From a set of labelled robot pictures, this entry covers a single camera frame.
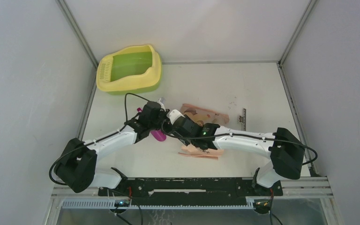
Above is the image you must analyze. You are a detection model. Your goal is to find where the pink cat litter bag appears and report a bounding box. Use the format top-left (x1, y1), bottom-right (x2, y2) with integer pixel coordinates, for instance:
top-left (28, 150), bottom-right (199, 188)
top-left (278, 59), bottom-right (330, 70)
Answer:
top-left (178, 104), bottom-right (230, 160)

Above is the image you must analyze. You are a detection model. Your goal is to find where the yellow green litter box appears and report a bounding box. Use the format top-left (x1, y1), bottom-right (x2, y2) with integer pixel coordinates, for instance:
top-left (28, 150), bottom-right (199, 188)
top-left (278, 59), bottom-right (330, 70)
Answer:
top-left (96, 45), bottom-right (162, 95)

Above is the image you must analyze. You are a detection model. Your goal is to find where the white bag sealing clip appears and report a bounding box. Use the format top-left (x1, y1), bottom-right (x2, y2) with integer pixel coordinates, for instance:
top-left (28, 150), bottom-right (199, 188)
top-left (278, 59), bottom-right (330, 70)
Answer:
top-left (238, 108), bottom-right (247, 131)

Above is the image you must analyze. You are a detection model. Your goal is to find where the magenta plastic scoop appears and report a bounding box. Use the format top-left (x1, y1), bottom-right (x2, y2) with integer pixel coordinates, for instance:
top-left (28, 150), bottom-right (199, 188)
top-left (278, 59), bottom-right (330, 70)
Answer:
top-left (137, 107), bottom-right (166, 142)

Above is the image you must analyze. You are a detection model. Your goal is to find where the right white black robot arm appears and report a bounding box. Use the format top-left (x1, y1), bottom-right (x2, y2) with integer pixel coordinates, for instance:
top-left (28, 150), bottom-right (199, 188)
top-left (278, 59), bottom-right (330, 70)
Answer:
top-left (162, 116), bottom-right (305, 195)

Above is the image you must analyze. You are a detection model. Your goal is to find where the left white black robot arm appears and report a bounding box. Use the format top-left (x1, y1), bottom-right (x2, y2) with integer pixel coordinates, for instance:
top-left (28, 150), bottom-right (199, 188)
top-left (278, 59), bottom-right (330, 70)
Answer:
top-left (49, 101), bottom-right (169, 195)

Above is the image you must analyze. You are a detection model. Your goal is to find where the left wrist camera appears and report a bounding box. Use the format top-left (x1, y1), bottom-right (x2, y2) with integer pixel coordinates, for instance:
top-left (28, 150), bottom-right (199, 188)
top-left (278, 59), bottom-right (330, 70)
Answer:
top-left (157, 97), bottom-right (166, 110)

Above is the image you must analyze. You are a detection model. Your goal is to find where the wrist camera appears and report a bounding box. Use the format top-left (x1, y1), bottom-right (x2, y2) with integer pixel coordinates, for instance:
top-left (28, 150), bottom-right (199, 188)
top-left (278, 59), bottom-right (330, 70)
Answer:
top-left (157, 97), bottom-right (166, 110)
top-left (167, 109), bottom-right (184, 124)

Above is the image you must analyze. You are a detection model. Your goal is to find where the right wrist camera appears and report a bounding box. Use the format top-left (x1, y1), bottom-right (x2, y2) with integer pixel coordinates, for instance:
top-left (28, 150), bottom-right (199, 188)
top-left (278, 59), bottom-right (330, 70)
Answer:
top-left (167, 109), bottom-right (184, 124)

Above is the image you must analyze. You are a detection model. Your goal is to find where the left black cable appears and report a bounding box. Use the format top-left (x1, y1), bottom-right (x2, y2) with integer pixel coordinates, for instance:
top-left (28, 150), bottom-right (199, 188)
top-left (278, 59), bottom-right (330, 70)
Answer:
top-left (49, 92), bottom-right (151, 186)

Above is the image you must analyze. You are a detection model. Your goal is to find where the black cable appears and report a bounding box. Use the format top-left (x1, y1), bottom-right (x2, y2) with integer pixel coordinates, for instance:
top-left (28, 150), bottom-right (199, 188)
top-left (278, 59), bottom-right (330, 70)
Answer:
top-left (161, 119), bottom-right (319, 167)
top-left (49, 92), bottom-right (151, 186)

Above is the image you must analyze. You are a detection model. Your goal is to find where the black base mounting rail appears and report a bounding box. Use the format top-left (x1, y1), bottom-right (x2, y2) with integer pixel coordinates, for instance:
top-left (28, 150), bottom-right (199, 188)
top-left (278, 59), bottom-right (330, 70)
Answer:
top-left (98, 177), bottom-right (283, 205)

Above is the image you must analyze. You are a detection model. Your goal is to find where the white slotted cable duct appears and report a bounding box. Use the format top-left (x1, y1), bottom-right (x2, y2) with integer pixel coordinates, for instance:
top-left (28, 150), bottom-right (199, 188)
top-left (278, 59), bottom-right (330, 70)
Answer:
top-left (61, 198), bottom-right (270, 210)

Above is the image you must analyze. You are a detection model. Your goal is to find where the right black cable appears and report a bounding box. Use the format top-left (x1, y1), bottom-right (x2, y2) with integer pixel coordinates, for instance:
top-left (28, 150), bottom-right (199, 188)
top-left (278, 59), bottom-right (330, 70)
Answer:
top-left (161, 119), bottom-right (319, 167)

